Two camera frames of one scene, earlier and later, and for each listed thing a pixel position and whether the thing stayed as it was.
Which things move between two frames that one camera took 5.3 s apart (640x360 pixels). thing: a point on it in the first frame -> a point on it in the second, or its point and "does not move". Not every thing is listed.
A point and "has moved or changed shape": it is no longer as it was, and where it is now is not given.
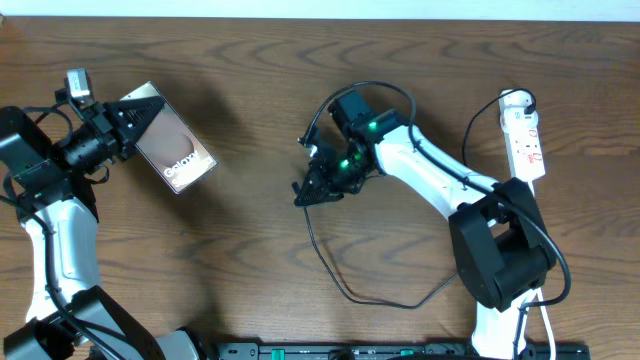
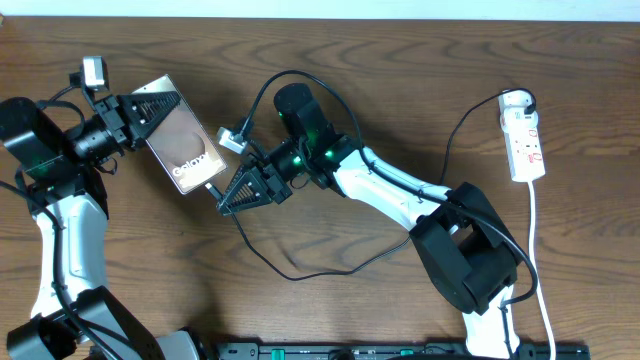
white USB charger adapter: x=512 y=112 does not move
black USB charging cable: x=534 y=107 -> x=379 y=256
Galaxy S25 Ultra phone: x=169 y=144 has moved or changed shape
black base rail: x=397 y=351 does not move
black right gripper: x=317 y=176 -> x=263 y=179
